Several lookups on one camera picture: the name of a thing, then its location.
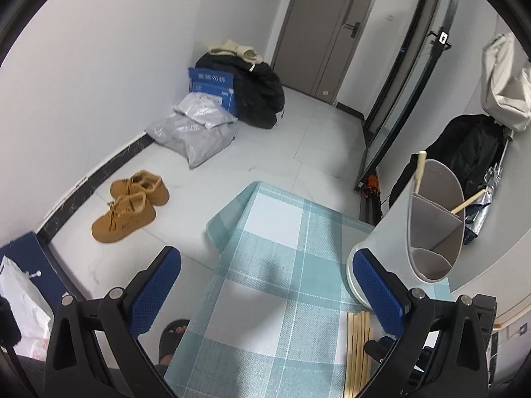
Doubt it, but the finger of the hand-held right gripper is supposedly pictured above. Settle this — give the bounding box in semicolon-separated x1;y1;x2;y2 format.
363;335;401;365

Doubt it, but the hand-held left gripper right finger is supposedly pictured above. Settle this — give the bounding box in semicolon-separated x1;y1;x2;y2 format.
352;248;492;398

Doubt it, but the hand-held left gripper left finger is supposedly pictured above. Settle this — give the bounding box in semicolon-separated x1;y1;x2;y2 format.
43;245;183;398

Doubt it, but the bundle of wooden chopsticks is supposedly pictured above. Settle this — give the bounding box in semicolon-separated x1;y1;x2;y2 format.
343;310;375;398

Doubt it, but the white grey chopstick holder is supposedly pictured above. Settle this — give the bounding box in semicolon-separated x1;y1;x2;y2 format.
346;158;466;305

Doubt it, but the white shoulder bag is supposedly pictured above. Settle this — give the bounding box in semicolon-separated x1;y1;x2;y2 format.
480;32;531;133

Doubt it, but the black slipper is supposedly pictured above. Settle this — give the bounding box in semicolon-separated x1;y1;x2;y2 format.
159;319;191;365

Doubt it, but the brown suede shoe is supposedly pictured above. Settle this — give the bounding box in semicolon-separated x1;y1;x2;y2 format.
91;192;157;243
110;170;170;206

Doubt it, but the teal checkered tablecloth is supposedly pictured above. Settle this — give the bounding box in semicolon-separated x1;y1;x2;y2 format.
164;180;451;398

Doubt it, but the silver folded umbrella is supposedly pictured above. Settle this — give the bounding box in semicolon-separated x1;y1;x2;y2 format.
464;130;515;245

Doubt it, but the wooden chopstick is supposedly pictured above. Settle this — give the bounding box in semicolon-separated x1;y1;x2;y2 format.
450;190;486;215
413;151;427;195

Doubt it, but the dark blue board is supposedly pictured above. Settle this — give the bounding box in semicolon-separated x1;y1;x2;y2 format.
0;232;90;303

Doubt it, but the white plastic bag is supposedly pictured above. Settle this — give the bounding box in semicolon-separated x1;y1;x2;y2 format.
0;256;54;361

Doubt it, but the large grey mailer bag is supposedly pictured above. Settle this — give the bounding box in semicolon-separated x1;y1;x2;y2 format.
145;116;239;170

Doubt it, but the black jacket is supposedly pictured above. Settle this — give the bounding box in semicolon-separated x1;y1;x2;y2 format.
389;114;509;216

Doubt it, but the small grey mailer bag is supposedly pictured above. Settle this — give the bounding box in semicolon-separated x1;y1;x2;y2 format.
173;92;238;127

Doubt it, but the blue cardboard box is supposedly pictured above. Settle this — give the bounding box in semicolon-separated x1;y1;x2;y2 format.
188;67;238;117

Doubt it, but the black plastic bag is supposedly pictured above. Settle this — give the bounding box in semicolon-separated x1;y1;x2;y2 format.
195;52;285;129

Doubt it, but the black framed glass door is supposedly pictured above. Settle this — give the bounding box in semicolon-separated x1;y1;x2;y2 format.
354;0;463;193

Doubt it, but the cream garment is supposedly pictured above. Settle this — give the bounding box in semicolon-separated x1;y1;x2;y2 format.
208;39;265;73

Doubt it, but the grey door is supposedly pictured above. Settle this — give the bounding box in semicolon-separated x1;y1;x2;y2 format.
271;0;384;104

